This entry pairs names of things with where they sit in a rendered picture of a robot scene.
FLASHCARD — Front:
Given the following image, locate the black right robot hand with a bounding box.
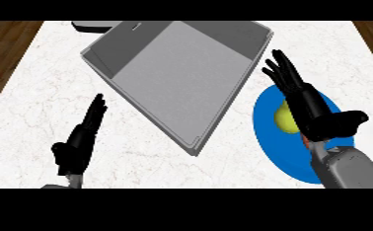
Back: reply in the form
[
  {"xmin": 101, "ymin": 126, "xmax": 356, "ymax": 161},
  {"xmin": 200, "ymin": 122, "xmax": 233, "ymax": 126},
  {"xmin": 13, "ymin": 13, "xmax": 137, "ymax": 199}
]
[{"xmin": 261, "ymin": 48, "xmax": 370, "ymax": 143}]

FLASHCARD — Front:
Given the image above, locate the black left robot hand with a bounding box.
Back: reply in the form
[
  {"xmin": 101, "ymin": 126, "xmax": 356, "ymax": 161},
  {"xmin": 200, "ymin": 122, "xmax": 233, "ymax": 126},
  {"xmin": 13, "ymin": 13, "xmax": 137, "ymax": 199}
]
[{"xmin": 51, "ymin": 93, "xmax": 109, "ymax": 178}]

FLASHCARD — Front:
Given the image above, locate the blue round plate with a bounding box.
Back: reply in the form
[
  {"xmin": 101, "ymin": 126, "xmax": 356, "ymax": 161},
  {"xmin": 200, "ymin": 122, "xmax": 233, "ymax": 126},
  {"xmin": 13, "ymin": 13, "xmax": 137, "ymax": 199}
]
[{"xmin": 252, "ymin": 84, "xmax": 356, "ymax": 185}]

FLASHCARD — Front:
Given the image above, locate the grey open box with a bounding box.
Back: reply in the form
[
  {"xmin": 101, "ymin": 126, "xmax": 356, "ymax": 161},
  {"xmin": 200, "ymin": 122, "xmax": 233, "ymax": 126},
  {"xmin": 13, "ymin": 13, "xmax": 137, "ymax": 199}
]
[{"xmin": 78, "ymin": 21, "xmax": 275, "ymax": 158}]

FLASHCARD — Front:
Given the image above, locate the yellow-green round fruit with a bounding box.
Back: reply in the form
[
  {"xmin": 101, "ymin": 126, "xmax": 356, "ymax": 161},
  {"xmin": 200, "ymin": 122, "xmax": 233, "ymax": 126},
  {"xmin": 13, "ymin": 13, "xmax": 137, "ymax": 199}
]
[{"xmin": 272, "ymin": 99, "xmax": 302, "ymax": 134}]

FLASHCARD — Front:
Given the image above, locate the dark grey appliance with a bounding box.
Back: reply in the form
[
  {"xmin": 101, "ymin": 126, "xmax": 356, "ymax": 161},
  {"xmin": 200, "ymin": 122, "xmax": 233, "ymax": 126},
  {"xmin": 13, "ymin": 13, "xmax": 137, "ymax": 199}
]
[{"xmin": 69, "ymin": 21, "xmax": 124, "ymax": 35}]

